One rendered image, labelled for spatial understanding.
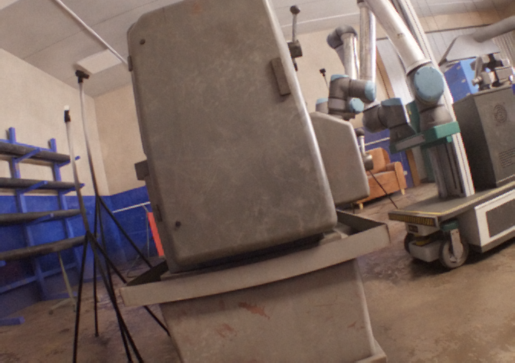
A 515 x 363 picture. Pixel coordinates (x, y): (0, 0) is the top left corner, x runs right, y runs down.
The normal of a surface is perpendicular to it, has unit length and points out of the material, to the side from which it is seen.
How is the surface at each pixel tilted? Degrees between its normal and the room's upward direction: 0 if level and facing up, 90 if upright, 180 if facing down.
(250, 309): 90
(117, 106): 90
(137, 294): 90
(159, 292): 90
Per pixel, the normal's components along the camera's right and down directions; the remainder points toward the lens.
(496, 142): 0.03, -0.09
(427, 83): -0.33, 0.11
